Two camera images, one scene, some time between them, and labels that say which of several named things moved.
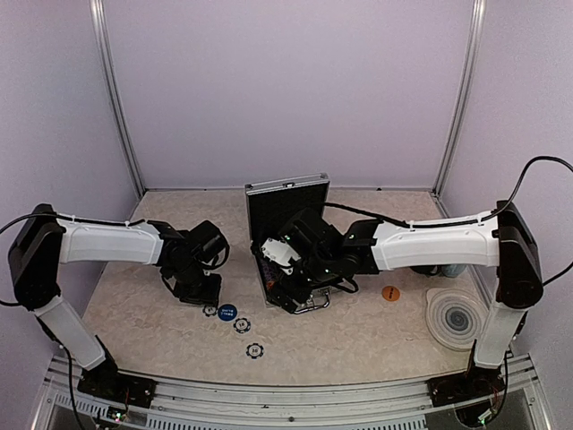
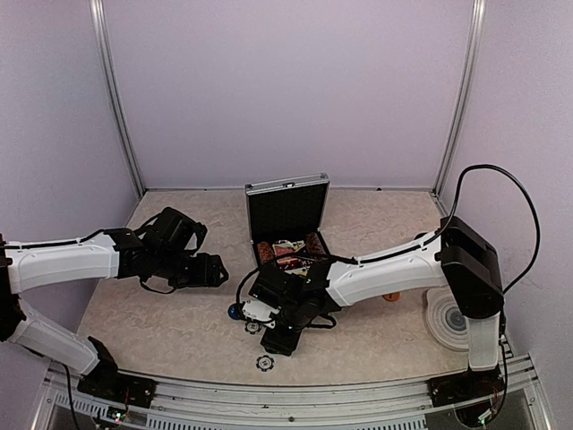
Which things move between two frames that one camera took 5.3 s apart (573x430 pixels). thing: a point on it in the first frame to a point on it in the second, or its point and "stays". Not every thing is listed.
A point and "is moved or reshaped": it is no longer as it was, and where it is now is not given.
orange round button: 390,293 stays
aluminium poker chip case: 272,204 stays
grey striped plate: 455,316 stays
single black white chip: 254,350 to 265,363
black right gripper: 298,293 to 284,346
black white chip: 242,325 to 253,328
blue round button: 227,312 is moved or reshaped
